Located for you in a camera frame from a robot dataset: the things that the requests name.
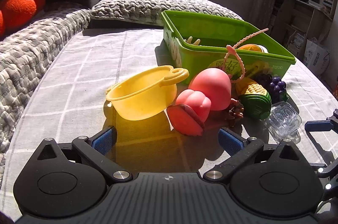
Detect grey knitted cushion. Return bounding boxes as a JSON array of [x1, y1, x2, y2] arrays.
[[90, 0, 242, 27]]

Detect white paper bag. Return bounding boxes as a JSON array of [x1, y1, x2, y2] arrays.
[[303, 39, 330, 76]]

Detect toy corn cob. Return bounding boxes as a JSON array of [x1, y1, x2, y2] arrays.
[[236, 78, 271, 120]]

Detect grey checked blanket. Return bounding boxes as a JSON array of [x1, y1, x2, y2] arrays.
[[0, 3, 92, 153]]

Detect red toy food slice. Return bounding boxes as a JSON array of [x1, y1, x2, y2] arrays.
[[167, 104, 204, 137]]

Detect pink pig toy with strap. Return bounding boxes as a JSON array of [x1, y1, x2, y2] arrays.
[[175, 29, 267, 122]]

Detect small brown figurine keychain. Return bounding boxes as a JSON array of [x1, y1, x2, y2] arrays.
[[224, 98, 244, 127]]

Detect purple toy grapes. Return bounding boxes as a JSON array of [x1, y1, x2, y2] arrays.
[[254, 74, 288, 104]]

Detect yellow toy pot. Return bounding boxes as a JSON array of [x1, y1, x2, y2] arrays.
[[106, 65, 189, 121]]

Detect tan rubber hand toy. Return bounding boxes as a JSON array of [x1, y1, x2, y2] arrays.
[[184, 36, 200, 46]]

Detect wooden bookshelf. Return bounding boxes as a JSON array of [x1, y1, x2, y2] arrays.
[[270, 0, 337, 60]]

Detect green plastic storage bin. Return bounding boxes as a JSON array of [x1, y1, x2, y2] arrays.
[[161, 11, 296, 84]]

